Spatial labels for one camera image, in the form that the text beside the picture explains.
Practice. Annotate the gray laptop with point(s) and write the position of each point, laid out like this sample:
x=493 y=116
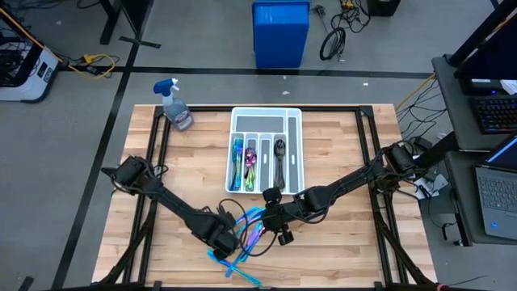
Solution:
x=498 y=194

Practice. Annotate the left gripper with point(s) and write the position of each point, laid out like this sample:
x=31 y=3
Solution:
x=220 y=232

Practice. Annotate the dark laptop desk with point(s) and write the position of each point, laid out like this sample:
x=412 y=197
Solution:
x=460 y=202

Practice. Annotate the iridescent blue fork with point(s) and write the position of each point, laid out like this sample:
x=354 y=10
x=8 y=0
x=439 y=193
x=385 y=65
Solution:
x=234 y=178
x=239 y=147

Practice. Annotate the black keyboard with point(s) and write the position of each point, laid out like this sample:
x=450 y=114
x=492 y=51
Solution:
x=497 y=115

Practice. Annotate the white cutlery organizer tray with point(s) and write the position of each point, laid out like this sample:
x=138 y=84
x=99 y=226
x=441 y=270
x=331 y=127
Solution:
x=260 y=124

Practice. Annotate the gray side desk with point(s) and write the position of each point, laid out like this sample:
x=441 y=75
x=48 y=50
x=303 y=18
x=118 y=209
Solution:
x=448 y=89

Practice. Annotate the black dock device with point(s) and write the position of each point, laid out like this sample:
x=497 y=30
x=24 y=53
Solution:
x=480 y=87

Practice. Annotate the Dawn spray bottle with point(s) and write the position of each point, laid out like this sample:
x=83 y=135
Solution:
x=179 y=115

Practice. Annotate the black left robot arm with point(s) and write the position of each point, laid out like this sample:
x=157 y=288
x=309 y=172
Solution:
x=173 y=202

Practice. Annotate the white paper sheet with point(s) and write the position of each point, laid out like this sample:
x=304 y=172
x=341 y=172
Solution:
x=509 y=87

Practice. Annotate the blue plastic bin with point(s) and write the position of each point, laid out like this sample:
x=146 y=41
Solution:
x=280 y=36

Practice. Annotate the black stand leg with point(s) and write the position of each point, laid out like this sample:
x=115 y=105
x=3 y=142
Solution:
x=135 y=16

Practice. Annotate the large dark iridescent spoon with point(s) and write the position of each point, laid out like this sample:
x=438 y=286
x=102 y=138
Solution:
x=279 y=147

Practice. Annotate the white power adapter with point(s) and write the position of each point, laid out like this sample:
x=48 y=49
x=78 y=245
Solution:
x=438 y=184

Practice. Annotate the black desk monitor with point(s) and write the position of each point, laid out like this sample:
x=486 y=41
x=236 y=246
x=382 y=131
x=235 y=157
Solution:
x=493 y=48

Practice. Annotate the black box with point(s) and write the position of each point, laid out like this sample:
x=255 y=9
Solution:
x=383 y=7

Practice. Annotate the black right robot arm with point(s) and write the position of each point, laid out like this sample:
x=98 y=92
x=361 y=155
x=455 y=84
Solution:
x=355 y=178

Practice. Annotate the white and black equipment cart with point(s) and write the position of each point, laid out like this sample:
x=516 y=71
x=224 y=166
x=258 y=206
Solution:
x=24 y=94

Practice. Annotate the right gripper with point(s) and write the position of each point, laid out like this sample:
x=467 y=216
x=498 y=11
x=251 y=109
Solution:
x=291 y=212

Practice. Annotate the small iridescent spoon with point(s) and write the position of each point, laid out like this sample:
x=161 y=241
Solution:
x=253 y=178
x=250 y=152
x=247 y=161

